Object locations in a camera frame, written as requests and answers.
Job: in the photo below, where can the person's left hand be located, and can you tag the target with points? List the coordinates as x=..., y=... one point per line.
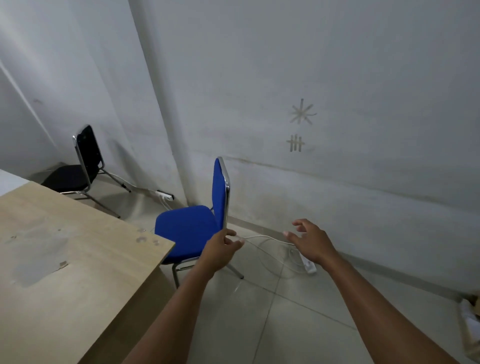
x=215, y=253

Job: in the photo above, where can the person's right forearm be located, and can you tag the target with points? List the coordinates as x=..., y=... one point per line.
x=378, y=311

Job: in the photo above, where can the person's right thumb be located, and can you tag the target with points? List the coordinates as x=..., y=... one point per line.
x=292, y=236

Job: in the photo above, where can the blue padded chair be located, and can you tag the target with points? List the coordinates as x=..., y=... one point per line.
x=187, y=228

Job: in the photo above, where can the black padded chair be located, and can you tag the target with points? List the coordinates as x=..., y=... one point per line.
x=88, y=150

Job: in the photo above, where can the person's right hand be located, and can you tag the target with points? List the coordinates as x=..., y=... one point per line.
x=313, y=243

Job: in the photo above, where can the person's left thumb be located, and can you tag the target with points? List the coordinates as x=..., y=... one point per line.
x=235, y=245

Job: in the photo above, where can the person's left forearm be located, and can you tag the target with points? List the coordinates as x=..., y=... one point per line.
x=176, y=315

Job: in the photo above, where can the light wooden table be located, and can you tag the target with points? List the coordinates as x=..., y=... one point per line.
x=75, y=270

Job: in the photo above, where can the white power strip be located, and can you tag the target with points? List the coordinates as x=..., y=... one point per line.
x=309, y=264
x=165, y=195

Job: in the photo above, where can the white cardboard box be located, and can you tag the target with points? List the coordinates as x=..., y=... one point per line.
x=468, y=322

